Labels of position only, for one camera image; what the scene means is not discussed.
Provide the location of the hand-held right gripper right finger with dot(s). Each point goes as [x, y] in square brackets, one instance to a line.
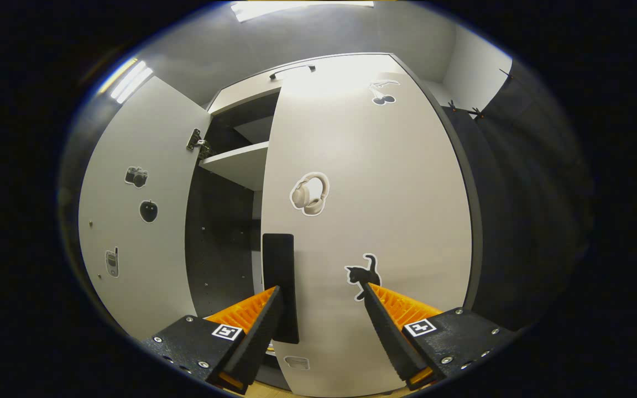
[387, 337]

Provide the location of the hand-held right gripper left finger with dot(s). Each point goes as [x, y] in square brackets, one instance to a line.
[255, 345]

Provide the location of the white shoe cabinet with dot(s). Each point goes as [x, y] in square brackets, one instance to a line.
[224, 232]

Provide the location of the white door with phone sticker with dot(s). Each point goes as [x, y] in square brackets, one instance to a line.
[141, 276]

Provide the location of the white door with headphone sticker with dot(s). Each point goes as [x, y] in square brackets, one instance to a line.
[379, 193]

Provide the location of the white cabinet shelf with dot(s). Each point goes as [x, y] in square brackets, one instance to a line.
[241, 163]

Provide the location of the black backdrop cloth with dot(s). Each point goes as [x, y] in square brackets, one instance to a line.
[517, 221]

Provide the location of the ceiling light panel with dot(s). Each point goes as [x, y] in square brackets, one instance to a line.
[129, 82]
[296, 8]

